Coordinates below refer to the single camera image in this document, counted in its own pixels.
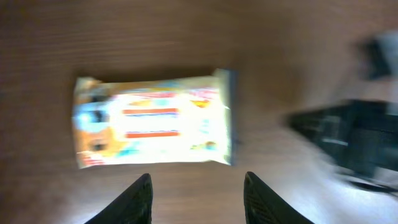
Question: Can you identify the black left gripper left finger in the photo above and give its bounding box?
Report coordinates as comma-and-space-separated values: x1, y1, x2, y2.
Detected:
85, 174, 153, 224

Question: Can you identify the yellow wet wipes pack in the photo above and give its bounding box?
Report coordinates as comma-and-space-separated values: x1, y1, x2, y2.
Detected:
72, 68, 236, 169

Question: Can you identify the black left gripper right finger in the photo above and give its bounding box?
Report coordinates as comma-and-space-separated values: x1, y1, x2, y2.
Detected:
244, 172, 313, 224

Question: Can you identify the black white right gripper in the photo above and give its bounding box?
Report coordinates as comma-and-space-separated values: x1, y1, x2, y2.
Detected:
285, 30, 397, 193

